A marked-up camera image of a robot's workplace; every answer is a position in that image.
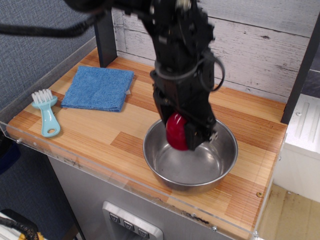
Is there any dark grey right post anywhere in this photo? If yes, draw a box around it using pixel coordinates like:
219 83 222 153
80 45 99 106
280 15 320 125

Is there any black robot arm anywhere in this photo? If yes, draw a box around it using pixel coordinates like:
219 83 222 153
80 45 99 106
67 0 218 150

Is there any clear acrylic guard rail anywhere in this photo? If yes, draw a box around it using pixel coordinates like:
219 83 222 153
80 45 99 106
1 124 259 240

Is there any black cable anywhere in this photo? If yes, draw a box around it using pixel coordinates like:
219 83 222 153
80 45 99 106
0 11 106 38

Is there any dark grey post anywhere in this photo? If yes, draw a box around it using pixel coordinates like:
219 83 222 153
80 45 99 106
280 15 320 125
94 10 118 68

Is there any yellow object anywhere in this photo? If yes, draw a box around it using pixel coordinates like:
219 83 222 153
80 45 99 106
18 232 46 240

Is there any light blue scrub brush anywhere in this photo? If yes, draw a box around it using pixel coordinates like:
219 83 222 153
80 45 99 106
31 89 61 138

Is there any white cabinet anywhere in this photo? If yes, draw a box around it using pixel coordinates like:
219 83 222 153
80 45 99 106
273 94 320 202

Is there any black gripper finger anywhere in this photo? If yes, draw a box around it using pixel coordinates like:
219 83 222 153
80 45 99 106
153 88 174 125
184 118 218 151

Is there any dark grey left post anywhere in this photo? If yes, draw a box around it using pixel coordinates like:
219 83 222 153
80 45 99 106
94 10 118 68

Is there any stainless steel bowl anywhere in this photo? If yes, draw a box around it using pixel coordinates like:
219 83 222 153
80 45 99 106
143 120 238 196

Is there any silver control panel with buttons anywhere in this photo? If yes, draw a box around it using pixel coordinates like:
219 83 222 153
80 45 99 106
102 201 164 240

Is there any blue folded cloth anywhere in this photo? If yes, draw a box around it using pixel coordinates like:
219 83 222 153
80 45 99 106
61 66 134 112

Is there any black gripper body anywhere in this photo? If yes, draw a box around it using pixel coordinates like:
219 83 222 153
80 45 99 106
150 50 215 120

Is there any red plastic cup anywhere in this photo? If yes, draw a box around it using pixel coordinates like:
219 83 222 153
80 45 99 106
165 112 188 151

